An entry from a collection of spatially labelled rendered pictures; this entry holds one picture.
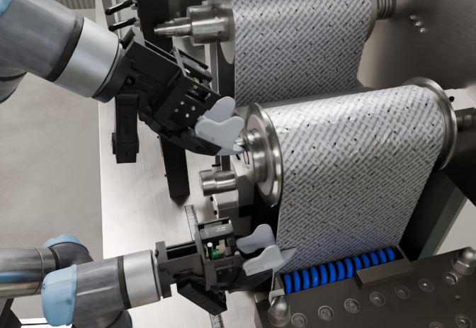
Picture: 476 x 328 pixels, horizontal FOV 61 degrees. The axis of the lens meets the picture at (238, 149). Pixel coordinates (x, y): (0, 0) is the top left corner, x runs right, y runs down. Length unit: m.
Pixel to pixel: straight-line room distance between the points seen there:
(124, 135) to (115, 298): 0.22
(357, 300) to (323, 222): 0.15
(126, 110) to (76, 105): 2.55
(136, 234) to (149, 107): 0.51
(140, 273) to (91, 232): 1.58
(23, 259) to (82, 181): 1.73
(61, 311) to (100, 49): 0.35
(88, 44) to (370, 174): 0.40
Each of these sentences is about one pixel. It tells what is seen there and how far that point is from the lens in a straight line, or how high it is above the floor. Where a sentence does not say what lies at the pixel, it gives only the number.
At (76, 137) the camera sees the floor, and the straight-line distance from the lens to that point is 2.73.
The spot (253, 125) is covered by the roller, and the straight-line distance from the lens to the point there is 0.57.
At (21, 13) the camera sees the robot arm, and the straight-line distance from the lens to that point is 0.42.
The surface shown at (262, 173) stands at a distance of 0.54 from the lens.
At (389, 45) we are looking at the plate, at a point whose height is 1.26.
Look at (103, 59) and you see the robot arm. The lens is 0.43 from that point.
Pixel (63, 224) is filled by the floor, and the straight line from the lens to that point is 2.25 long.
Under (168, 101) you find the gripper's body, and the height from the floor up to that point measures 1.38.
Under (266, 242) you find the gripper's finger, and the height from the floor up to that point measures 1.10.
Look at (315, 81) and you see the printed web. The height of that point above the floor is 1.24.
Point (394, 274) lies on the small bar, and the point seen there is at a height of 1.05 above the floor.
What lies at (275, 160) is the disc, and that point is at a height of 1.29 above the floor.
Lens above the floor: 1.64
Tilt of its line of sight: 42 degrees down
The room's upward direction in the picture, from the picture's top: straight up
